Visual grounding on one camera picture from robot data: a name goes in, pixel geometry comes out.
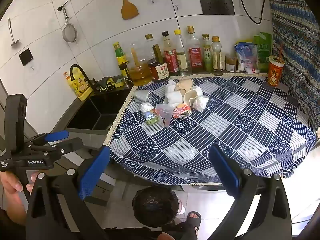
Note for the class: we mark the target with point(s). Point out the blue patterned tablecloth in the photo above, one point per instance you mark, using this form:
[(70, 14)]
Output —
[(225, 130)]

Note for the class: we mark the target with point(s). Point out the patterned blue curtain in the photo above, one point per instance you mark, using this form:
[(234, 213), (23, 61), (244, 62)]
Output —
[(295, 42)]

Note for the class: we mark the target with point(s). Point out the black sandal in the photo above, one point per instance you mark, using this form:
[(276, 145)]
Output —
[(193, 223)]

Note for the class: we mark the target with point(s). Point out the metal mesh strainer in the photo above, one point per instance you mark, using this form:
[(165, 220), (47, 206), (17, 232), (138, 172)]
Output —
[(68, 33)]

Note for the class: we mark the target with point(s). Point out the long black socket panel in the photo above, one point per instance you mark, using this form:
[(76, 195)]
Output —
[(217, 7)]

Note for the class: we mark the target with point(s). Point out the white and blue bag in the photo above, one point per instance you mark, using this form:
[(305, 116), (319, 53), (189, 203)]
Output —
[(246, 57)]

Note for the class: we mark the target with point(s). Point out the yellow and grey cloth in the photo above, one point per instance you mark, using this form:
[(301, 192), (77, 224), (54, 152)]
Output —
[(106, 85)]

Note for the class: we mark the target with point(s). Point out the crushed cream paper bowl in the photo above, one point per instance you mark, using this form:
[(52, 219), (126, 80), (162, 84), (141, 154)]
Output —
[(192, 96)]

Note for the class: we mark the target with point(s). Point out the dark soy sauce jug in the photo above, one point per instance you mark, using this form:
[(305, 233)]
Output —
[(159, 71)]

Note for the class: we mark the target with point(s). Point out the person's foot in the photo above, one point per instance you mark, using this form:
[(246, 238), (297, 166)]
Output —
[(193, 215)]

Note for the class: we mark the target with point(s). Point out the green bag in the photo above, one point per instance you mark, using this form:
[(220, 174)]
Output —
[(263, 48)]

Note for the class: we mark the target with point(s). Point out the orange paper cup with straw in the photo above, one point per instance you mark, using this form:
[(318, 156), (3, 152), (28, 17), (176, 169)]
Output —
[(275, 73)]

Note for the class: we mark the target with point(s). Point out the hanging metal ladle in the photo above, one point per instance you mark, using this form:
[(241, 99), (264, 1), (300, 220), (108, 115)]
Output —
[(12, 33)]

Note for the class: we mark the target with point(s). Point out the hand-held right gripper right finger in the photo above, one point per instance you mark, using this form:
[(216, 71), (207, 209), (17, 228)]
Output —
[(226, 171)]

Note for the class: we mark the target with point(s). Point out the small black wall socket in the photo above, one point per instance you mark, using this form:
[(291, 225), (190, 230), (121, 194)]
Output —
[(26, 57)]

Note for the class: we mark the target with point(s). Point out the yellow dish soap bottle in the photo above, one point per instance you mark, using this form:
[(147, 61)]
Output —
[(78, 86)]

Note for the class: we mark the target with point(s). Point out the beige paper bowl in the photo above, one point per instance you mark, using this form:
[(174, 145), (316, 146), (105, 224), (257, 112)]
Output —
[(185, 84)]

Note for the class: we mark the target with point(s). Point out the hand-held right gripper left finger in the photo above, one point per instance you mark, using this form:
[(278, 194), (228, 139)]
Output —
[(95, 172)]

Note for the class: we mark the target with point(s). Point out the small green packet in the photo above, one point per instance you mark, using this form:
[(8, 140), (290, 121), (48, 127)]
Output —
[(151, 118)]

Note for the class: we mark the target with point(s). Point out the clear vinegar bottle yellow cap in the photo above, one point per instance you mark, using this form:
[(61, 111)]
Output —
[(181, 57)]

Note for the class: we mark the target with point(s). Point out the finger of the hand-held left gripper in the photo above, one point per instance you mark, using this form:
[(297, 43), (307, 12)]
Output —
[(67, 146), (57, 135)]

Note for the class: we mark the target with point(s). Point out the small glass jar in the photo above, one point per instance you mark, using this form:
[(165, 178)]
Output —
[(231, 64)]

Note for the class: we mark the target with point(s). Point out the clear bottle red label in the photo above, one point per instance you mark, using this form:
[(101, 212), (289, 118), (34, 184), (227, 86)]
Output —
[(194, 53)]

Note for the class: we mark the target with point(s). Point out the wooden spatula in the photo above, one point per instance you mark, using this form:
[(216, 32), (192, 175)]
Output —
[(129, 8)]

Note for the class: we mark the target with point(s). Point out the bin with black bag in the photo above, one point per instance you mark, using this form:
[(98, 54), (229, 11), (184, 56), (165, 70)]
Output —
[(155, 206)]

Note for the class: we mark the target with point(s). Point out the clear bottle gold cap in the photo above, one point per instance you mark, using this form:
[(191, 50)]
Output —
[(149, 43)]

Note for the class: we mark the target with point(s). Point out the black faucet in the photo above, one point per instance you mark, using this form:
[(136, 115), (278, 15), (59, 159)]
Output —
[(80, 70)]

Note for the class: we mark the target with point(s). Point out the large cooking oil jug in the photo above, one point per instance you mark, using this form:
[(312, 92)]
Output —
[(140, 73)]

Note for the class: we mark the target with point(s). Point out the yellow green sponge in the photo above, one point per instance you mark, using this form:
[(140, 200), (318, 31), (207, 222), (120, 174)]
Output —
[(120, 81)]

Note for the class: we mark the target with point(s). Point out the white tissue in plastic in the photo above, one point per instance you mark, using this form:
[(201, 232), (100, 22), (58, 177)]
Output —
[(201, 103)]

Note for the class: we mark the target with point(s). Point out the green bottle yellow label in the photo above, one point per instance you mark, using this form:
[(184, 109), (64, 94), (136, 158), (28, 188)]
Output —
[(120, 57)]

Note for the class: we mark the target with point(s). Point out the silver foil cup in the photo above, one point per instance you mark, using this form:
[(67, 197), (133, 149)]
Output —
[(142, 97)]

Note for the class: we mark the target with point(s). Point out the small white tissue ball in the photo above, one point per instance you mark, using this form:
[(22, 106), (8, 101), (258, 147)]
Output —
[(146, 107)]

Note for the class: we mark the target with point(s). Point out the person's left hand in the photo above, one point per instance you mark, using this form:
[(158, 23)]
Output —
[(11, 183)]

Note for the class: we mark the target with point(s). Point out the colourful crumpled wrapper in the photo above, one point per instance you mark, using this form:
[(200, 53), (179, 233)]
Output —
[(182, 111)]

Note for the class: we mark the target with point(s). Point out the pale bottle yellow cap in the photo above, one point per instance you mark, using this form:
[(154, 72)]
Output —
[(217, 57)]

